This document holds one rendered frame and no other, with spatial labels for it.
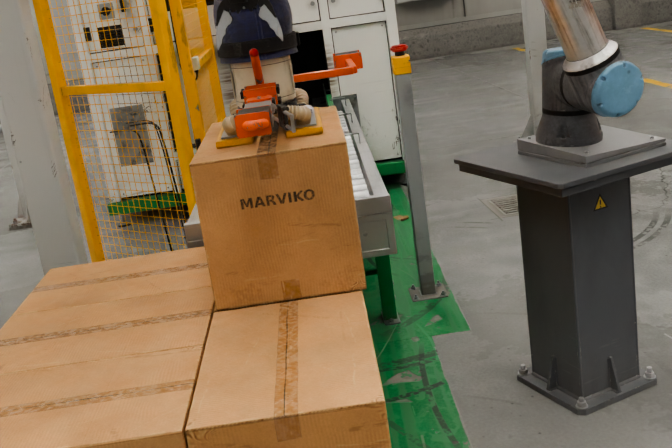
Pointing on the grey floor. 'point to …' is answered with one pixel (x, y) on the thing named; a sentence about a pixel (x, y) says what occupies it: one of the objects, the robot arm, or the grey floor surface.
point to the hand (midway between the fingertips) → (250, 47)
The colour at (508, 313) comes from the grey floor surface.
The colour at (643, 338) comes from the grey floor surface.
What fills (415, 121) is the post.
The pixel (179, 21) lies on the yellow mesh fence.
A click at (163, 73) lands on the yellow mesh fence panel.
